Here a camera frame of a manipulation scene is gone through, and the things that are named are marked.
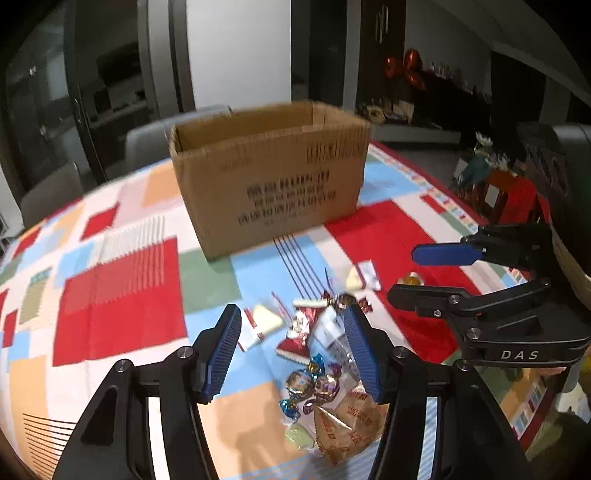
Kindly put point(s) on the red foil balloon decoration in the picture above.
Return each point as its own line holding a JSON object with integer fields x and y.
{"x": 408, "y": 69}

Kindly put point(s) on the red silver snack packet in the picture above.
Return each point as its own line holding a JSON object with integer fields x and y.
{"x": 302, "y": 325}

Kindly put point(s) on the red triangular snack packet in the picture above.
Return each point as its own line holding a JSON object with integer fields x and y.
{"x": 293, "y": 351}

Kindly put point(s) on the dark interior door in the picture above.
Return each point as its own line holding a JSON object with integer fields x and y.
{"x": 328, "y": 50}

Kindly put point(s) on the purple gold foil candy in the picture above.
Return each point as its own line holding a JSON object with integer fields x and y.
{"x": 327, "y": 387}

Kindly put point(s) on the dark glass sliding door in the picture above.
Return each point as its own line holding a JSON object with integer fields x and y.
{"x": 69, "y": 92}

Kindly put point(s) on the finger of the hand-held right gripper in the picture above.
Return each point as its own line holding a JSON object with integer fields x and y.
{"x": 415, "y": 297}
{"x": 443, "y": 254}

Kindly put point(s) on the clear printed snack packet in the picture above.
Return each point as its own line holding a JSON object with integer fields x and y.
{"x": 330, "y": 337}

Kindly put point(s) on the brown cardboard box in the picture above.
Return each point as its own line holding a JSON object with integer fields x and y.
{"x": 258, "y": 184}

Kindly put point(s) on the gold biscuit packet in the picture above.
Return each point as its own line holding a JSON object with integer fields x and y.
{"x": 351, "y": 429}

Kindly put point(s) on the grey dining chair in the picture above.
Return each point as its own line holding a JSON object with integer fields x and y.
{"x": 147, "y": 145}
{"x": 212, "y": 110}
{"x": 53, "y": 194}

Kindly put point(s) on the pale yellow wedge snack packet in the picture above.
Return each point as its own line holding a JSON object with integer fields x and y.
{"x": 358, "y": 277}
{"x": 265, "y": 323}

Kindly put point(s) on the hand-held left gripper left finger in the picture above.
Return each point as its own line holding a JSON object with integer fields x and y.
{"x": 224, "y": 355}

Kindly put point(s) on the light green candy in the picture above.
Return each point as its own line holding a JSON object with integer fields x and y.
{"x": 298, "y": 437}

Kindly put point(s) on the small round basket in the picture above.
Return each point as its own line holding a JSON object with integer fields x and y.
{"x": 375, "y": 114}

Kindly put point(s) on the dark wooden wardrobe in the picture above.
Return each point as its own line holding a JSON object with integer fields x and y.
{"x": 383, "y": 55}

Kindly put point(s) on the gold foil ball candy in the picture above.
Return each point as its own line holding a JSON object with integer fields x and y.
{"x": 299, "y": 383}

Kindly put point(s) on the yellow round candy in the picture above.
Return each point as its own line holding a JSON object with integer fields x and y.
{"x": 411, "y": 279}

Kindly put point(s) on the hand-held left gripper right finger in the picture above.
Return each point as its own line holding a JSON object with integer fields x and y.
{"x": 364, "y": 355}

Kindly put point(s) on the brown twist wrapped candy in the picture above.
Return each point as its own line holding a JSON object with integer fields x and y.
{"x": 344, "y": 301}

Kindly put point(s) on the colourful patchwork tablecloth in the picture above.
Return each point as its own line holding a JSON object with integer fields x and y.
{"x": 120, "y": 300}

